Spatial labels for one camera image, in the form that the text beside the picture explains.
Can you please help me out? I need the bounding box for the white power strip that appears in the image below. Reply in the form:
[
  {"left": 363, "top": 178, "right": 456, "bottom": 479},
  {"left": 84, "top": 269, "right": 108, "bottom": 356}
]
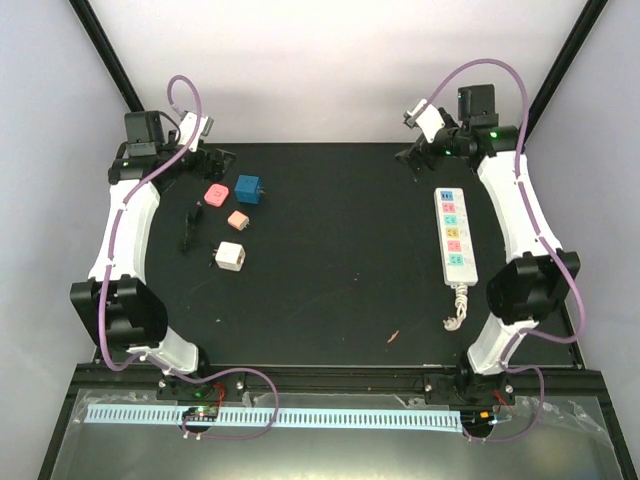
[{"left": 434, "top": 187, "right": 478, "bottom": 288}]

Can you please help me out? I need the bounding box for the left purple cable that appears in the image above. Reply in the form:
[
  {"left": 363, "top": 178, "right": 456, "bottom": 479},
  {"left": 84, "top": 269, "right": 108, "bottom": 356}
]
[{"left": 97, "top": 74, "right": 279, "bottom": 442}]

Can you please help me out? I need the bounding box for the small brown debris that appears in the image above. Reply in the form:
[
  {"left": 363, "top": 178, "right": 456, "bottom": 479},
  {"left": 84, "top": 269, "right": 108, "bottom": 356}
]
[{"left": 387, "top": 330, "right": 400, "bottom": 344}]

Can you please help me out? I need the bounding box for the light blue slotted cable duct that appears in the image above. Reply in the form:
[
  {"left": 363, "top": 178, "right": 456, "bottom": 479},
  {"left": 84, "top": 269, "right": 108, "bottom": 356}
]
[{"left": 84, "top": 404, "right": 462, "bottom": 433}]

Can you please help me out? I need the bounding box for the white coiled power cord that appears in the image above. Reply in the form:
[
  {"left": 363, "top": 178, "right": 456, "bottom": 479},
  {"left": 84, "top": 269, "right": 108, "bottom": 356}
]
[{"left": 442, "top": 282, "right": 471, "bottom": 333}]

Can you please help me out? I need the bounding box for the right black frame post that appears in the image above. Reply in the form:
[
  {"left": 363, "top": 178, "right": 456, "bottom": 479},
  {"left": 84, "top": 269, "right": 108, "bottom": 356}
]
[{"left": 525, "top": 0, "right": 609, "bottom": 139}]

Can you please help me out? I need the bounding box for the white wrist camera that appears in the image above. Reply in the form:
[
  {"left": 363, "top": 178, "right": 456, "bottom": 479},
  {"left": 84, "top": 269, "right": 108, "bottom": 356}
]
[
  {"left": 177, "top": 111, "right": 214, "bottom": 152},
  {"left": 404, "top": 99, "right": 445, "bottom": 144}
]

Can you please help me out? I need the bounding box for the black aluminium front rail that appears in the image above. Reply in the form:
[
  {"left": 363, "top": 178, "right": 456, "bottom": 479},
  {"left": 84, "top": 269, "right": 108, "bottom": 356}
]
[{"left": 69, "top": 363, "right": 609, "bottom": 404}]

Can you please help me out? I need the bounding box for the pink plug adapter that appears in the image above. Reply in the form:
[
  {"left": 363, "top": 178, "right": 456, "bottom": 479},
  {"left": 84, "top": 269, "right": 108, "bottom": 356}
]
[{"left": 203, "top": 183, "right": 229, "bottom": 208}]

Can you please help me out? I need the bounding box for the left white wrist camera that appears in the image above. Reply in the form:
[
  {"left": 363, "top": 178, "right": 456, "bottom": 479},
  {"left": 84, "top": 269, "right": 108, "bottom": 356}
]
[{"left": 177, "top": 111, "right": 214, "bottom": 152}]

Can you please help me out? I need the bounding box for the blue cube plug adapter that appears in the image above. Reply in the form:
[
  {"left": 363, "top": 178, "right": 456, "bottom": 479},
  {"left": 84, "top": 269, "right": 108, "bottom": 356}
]
[{"left": 234, "top": 174, "right": 264, "bottom": 205}]

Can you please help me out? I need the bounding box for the black cable tie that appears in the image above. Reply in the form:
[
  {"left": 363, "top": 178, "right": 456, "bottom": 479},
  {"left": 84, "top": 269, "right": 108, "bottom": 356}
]
[{"left": 179, "top": 201, "right": 203, "bottom": 253}]

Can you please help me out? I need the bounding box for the left black frame post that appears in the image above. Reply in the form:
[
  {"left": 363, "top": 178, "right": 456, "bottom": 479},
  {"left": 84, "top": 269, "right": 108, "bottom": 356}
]
[{"left": 68, "top": 0, "right": 144, "bottom": 112}]

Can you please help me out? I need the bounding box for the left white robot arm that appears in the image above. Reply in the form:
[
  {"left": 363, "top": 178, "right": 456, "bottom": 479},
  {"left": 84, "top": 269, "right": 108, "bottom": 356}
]
[{"left": 70, "top": 110, "right": 234, "bottom": 399}]

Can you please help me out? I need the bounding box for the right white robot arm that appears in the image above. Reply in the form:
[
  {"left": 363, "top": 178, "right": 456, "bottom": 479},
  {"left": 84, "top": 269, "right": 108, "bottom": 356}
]
[{"left": 396, "top": 84, "right": 581, "bottom": 405}]

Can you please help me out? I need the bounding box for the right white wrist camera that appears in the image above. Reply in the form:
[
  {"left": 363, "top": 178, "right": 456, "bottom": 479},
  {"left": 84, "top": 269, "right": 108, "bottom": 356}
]
[{"left": 404, "top": 99, "right": 445, "bottom": 144}]

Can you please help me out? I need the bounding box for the white plug with red print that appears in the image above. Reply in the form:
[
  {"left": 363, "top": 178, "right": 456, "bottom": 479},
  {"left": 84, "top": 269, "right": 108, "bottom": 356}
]
[{"left": 209, "top": 241, "right": 246, "bottom": 272}]

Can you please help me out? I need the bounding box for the yellow orange plug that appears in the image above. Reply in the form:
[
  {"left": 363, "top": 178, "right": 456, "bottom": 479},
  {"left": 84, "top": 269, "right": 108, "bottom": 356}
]
[{"left": 227, "top": 210, "right": 250, "bottom": 231}]

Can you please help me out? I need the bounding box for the black frame post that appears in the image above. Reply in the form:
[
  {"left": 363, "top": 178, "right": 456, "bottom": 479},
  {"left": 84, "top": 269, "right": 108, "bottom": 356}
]
[
  {"left": 525, "top": 0, "right": 609, "bottom": 139},
  {"left": 68, "top": 0, "right": 144, "bottom": 112}
]

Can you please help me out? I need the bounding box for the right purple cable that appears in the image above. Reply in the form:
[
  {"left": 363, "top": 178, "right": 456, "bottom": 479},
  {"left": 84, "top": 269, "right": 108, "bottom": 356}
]
[{"left": 429, "top": 57, "right": 587, "bottom": 445}]

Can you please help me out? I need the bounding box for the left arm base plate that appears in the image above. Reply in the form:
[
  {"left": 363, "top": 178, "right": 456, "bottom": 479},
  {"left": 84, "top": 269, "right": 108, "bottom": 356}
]
[{"left": 156, "top": 372, "right": 247, "bottom": 405}]

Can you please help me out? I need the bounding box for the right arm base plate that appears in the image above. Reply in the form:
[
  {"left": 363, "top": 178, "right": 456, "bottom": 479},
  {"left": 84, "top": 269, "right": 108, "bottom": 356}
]
[{"left": 422, "top": 372, "right": 515, "bottom": 407}]

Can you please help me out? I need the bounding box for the purple cable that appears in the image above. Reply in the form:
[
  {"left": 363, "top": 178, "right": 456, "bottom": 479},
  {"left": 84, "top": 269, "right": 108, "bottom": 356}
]
[
  {"left": 429, "top": 57, "right": 587, "bottom": 445},
  {"left": 97, "top": 74, "right": 279, "bottom": 442}
]

